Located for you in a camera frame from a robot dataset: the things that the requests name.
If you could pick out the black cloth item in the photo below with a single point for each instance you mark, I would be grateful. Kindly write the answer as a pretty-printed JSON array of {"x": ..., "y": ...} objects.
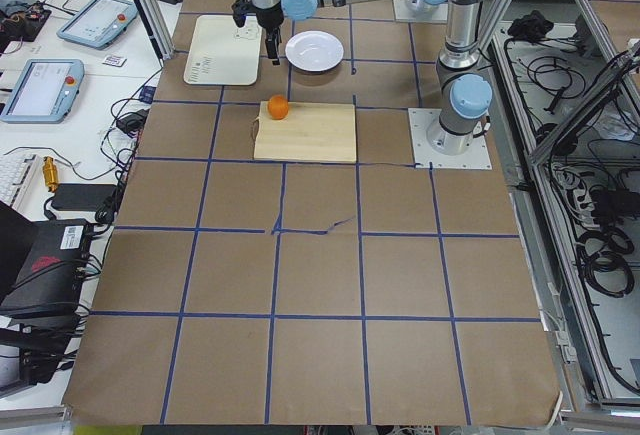
[{"x": 532, "y": 27}]

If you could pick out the far teach pendant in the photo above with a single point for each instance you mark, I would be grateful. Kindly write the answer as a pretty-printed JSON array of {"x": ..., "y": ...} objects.
[{"x": 99, "y": 23}]

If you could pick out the bamboo cutting board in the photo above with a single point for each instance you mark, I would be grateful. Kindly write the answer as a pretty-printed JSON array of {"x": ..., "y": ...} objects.
[{"x": 311, "y": 132}]

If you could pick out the white keyboard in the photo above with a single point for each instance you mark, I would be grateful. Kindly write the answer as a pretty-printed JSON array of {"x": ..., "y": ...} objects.
[{"x": 18, "y": 171}]

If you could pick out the black power adapter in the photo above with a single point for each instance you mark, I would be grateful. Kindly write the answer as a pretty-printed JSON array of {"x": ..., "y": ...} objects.
[{"x": 81, "y": 197}]

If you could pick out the orange fruit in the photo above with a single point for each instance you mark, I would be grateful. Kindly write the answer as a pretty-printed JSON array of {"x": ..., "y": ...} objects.
[{"x": 278, "y": 107}]

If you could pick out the teach pendant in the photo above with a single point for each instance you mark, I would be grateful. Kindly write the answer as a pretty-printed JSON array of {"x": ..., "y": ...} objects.
[
  {"x": 45, "y": 91},
  {"x": 99, "y": 23}
]

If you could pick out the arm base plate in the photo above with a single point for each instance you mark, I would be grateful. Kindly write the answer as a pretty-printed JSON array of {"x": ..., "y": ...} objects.
[
  {"x": 435, "y": 148},
  {"x": 421, "y": 11}
]

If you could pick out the white ceramic plate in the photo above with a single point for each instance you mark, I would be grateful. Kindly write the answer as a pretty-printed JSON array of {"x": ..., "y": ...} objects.
[{"x": 314, "y": 51}]

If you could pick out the cream bear tray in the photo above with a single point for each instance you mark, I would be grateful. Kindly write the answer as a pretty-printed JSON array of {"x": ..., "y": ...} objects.
[{"x": 222, "y": 53}]

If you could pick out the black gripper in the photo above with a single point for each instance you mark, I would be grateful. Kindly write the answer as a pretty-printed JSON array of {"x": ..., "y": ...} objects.
[{"x": 270, "y": 17}]

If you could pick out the near teach pendant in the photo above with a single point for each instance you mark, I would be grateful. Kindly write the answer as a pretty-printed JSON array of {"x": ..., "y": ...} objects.
[{"x": 45, "y": 91}]

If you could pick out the black computer box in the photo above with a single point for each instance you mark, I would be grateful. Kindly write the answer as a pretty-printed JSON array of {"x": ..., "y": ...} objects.
[{"x": 41, "y": 266}]

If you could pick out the yellow metal tool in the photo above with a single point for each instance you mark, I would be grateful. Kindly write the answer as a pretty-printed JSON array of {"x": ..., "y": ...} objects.
[{"x": 50, "y": 174}]

